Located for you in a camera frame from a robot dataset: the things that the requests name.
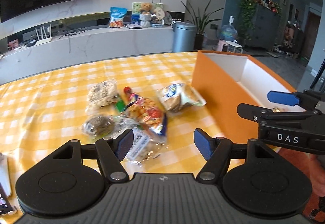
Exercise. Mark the dark round snack pack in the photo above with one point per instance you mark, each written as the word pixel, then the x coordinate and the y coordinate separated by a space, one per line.
pixel 97 123

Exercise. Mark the orange red snack bag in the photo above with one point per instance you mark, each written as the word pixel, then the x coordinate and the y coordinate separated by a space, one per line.
pixel 147 112

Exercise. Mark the blue snack bag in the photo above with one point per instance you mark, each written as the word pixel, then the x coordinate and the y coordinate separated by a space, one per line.
pixel 118 17

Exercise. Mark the silver laptop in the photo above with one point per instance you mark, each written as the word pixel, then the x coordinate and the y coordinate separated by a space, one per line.
pixel 134 26

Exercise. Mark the long-leaf potted plant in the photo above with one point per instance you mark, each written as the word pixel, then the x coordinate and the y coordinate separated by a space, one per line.
pixel 200 41

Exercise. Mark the round paper fan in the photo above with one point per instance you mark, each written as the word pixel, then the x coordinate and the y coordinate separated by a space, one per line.
pixel 159 13

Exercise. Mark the grey metal trash can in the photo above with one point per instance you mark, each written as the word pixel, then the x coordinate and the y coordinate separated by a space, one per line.
pixel 184 36

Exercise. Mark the brown teddy bear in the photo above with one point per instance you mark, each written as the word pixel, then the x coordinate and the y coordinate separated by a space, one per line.
pixel 146 9

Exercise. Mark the brown wooden door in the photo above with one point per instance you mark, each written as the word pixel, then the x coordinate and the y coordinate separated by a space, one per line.
pixel 312 33

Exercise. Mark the white flat object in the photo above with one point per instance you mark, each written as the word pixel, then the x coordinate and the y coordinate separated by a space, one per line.
pixel 4 175

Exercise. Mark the green snack packet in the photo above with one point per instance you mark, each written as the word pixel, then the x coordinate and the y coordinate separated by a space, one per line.
pixel 120 106

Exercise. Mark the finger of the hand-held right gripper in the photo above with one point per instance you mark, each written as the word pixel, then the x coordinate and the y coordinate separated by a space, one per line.
pixel 250 111
pixel 281 97

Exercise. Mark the orange cardboard box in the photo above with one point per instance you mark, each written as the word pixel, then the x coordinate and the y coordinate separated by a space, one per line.
pixel 215 87

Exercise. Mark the white router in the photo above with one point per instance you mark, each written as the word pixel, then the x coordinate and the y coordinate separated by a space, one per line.
pixel 43 41

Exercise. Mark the grey sideboard cabinet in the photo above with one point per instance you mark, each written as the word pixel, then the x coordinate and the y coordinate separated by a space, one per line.
pixel 266 26

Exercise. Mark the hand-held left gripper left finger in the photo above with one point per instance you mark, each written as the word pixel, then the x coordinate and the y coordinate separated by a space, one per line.
pixel 124 144

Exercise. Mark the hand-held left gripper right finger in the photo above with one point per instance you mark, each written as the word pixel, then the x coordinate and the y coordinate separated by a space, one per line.
pixel 203 144

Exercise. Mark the yellow checked tablecloth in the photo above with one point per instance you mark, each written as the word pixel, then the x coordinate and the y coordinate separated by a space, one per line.
pixel 63 102

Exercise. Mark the white marble tv console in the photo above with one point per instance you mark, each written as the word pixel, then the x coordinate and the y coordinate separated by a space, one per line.
pixel 114 43

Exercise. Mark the blue white bread pack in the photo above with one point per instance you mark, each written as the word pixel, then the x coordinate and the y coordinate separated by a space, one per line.
pixel 172 97

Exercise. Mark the blue water jug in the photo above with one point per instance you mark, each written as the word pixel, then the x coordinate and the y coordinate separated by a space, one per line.
pixel 228 33

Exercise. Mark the small red photo card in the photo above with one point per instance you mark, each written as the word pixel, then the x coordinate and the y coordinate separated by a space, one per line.
pixel 13 45

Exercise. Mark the white round stool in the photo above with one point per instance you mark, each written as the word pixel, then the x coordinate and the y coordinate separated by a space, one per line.
pixel 234 46

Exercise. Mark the green picture board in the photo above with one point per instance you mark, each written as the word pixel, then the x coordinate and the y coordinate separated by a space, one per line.
pixel 135 8

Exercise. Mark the black stand leg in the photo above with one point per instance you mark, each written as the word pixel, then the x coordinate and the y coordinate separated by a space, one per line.
pixel 318 71

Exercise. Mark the small black box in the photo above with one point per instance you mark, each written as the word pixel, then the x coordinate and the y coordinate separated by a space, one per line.
pixel 31 43

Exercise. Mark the clear packet with white label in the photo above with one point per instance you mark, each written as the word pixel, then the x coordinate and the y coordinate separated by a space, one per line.
pixel 141 142

